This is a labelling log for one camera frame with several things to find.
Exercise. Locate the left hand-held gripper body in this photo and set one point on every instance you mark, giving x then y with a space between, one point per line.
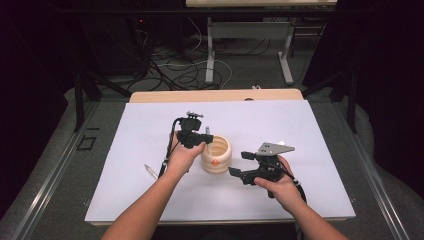
188 138

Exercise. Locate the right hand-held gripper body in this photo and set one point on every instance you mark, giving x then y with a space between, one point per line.
270 150

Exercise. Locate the grey pen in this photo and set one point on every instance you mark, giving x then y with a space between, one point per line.
150 171
207 130

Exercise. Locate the white cylindrical tube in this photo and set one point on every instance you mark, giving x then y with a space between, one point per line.
282 143

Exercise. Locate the cream ringed pen holder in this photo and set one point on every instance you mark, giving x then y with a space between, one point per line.
223 160

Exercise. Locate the person's left hand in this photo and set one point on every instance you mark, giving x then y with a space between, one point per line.
181 160

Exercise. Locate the person's right hand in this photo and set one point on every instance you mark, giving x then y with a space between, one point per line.
283 190

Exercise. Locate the white table mat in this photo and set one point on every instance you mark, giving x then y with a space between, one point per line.
140 133

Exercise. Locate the black metal stand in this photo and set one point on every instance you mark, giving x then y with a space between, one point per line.
79 106
351 106

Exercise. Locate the dark box with red light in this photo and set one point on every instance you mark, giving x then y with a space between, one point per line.
140 50

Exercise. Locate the aluminium floor rail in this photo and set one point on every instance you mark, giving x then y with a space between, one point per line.
378 186
46 186

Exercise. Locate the white metal desk frame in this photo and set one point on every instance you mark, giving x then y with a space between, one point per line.
248 30

